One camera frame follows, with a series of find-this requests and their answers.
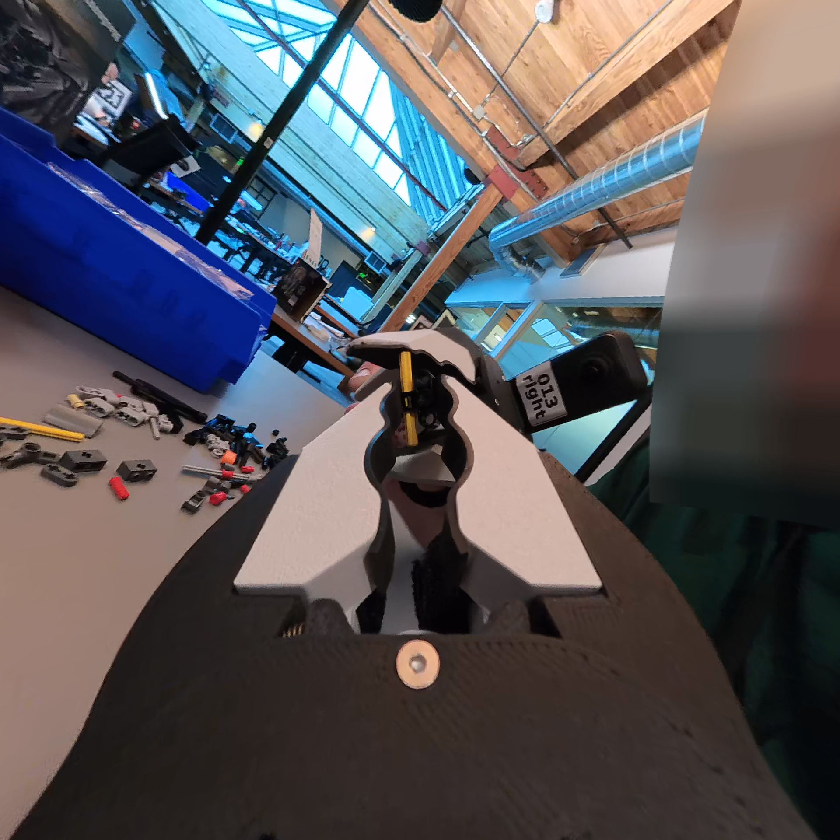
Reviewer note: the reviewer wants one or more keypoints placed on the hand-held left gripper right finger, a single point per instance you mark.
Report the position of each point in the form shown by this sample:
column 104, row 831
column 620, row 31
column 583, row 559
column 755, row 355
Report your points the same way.
column 525, row 518

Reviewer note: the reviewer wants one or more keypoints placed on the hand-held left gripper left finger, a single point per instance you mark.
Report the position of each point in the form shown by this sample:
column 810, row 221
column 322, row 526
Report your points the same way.
column 315, row 518

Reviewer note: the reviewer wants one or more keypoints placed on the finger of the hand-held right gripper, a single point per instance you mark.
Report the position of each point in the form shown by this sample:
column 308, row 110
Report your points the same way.
column 420, row 344
column 423, row 471

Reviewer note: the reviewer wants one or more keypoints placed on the silver ventilation duct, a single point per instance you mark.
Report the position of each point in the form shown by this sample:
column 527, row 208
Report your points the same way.
column 590, row 190

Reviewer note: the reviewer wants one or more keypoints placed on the dark printed lego box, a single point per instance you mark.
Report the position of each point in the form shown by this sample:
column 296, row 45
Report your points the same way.
column 52, row 59

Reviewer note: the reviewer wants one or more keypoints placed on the dark cardboard box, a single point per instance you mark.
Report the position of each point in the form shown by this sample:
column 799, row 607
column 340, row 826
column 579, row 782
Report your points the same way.
column 298, row 289

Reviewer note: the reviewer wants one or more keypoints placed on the pile of lego pieces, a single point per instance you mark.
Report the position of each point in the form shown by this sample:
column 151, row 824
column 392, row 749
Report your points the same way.
column 82, row 459

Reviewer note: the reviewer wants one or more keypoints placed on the yellow lego axle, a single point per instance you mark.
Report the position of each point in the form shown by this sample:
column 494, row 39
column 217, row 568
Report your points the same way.
column 407, row 374

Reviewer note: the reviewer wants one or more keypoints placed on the blue plastic bin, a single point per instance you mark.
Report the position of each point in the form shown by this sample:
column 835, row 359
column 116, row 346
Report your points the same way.
column 98, row 275

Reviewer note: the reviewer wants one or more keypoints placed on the person's right hand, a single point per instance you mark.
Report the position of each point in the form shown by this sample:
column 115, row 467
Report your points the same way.
column 413, row 525

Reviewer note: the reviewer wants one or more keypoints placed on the person's torso green shirt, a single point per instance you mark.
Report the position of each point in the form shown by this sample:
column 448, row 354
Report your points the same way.
column 754, row 623

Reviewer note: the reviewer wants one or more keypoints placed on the wooden beam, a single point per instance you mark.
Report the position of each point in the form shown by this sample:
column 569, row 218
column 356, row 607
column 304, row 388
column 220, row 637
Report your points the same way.
column 446, row 256

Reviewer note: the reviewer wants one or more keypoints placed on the clear plastic bags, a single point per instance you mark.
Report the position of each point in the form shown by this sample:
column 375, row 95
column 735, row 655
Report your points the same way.
column 164, row 243

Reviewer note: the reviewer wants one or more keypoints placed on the black pole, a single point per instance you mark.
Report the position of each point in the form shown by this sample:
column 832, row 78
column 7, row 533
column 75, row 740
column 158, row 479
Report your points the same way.
column 282, row 111

